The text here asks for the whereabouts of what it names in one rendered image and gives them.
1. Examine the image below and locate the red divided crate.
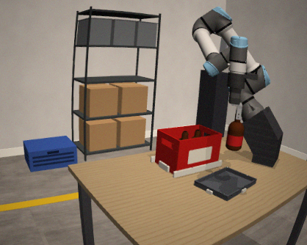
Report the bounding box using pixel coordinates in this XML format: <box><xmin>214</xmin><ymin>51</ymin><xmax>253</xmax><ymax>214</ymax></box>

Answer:
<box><xmin>155</xmin><ymin>125</ymin><xmax>220</xmax><ymax>174</ymax></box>

